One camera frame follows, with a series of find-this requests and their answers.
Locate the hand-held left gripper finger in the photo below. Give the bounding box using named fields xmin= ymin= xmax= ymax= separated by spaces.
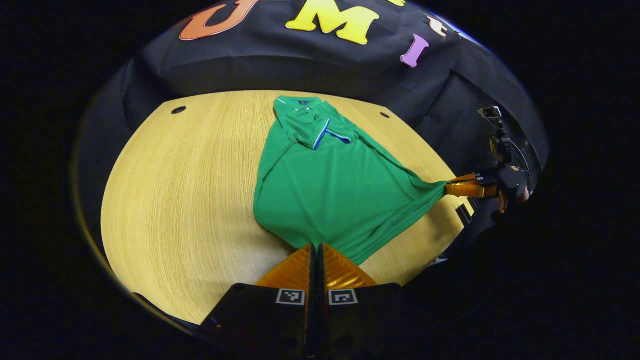
xmin=199 ymin=243 xmax=317 ymax=359
xmin=316 ymin=243 xmax=425 ymax=359

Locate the green T-shirt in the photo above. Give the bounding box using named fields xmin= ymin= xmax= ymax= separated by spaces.
xmin=253 ymin=94 xmax=451 ymax=266

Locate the black rectangular object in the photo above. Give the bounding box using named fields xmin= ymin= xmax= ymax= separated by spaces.
xmin=454 ymin=202 xmax=474 ymax=227

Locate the black backdrop cloth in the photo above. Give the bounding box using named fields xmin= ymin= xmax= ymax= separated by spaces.
xmin=75 ymin=0 xmax=551 ymax=242

